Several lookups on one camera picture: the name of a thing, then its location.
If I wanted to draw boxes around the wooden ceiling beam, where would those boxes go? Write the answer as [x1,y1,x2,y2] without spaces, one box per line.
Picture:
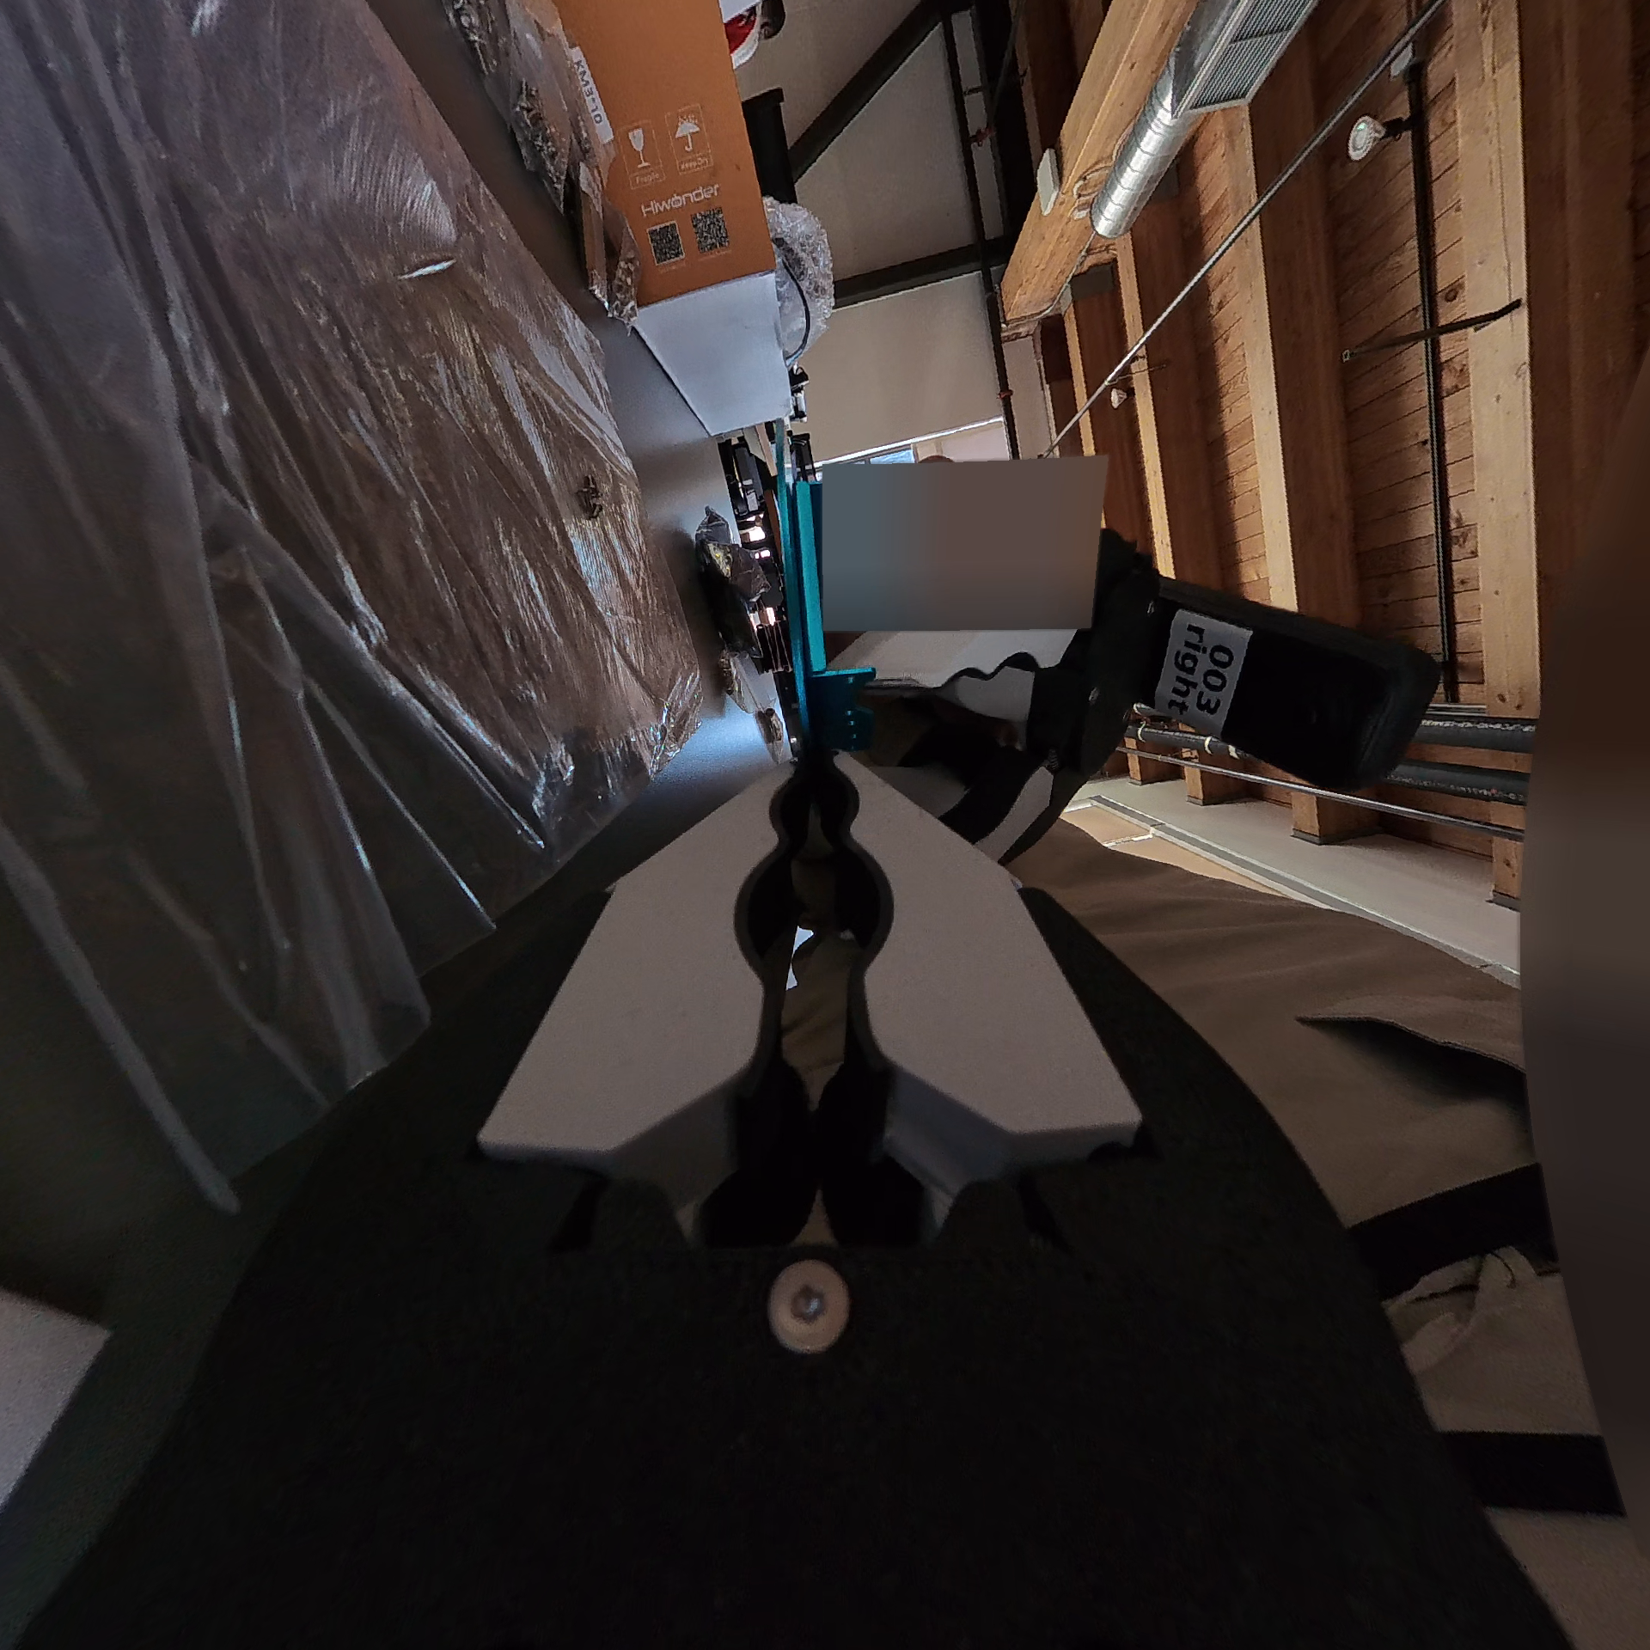
[997,0,1204,328]

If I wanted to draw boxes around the orange cardboard box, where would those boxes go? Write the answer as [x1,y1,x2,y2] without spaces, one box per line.
[551,0,797,443]

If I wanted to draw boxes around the silver ventilation duct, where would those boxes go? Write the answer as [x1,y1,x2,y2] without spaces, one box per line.
[1084,0,1327,243]

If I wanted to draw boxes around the assembly instruction sheet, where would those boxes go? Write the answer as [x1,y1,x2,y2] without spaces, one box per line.
[0,1286,115,1518]

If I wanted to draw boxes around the shiny wrapped parts bag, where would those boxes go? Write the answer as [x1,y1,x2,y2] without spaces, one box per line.
[695,434,791,754]

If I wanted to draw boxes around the black ceiling pipes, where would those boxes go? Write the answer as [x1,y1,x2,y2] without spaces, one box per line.
[1124,703,1540,833]

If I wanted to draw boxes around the person's striped clothing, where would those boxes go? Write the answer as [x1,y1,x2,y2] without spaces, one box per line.
[1347,1162,1626,1525]

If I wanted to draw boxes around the teal round metal plate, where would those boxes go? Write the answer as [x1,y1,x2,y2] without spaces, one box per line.
[770,422,831,763]

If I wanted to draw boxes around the pile of small hardware bags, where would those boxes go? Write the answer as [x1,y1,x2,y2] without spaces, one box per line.
[443,0,647,324]

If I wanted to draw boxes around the person's tan jacket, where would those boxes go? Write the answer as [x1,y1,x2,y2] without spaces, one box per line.
[773,823,1542,1226]

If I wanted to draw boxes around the bubble wrap packet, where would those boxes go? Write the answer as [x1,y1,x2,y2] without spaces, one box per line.
[760,193,838,367]

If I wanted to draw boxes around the clear plastic bag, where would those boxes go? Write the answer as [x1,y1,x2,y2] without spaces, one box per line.
[0,0,706,1214]

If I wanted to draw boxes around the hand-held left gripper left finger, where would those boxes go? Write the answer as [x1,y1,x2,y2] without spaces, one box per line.
[472,757,816,1181]

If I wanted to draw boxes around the blue square metal bracket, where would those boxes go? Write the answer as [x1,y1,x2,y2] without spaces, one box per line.
[787,475,879,754]

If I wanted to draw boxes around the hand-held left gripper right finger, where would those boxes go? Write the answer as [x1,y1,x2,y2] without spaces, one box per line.
[821,754,1146,1185]

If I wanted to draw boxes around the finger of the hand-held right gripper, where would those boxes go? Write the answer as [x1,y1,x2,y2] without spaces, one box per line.
[932,653,1052,725]

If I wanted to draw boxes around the grey desk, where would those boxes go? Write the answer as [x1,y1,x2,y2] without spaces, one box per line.
[0,0,828,1420]

